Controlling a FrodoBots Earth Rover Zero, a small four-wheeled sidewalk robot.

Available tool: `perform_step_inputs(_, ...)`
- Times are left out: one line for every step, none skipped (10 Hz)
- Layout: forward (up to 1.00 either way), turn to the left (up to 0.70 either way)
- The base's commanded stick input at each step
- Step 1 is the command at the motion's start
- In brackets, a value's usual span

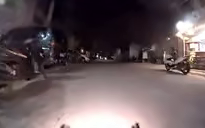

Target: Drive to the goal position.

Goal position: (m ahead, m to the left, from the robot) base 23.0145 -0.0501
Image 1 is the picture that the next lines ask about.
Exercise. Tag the row of parked vehicles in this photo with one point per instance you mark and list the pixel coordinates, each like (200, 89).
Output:
(75, 56)

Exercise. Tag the grey asphalt road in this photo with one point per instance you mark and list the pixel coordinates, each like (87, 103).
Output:
(123, 90)

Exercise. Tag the robot's own part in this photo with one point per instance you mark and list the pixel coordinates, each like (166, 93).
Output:
(64, 126)
(135, 125)

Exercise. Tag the parked motorcycle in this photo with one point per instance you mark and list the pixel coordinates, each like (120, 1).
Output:
(178, 63)

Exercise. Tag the dark parked vehicle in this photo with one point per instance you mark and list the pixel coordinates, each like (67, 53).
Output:
(26, 50)

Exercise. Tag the lit shop building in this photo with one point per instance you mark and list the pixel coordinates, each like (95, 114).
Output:
(198, 40)

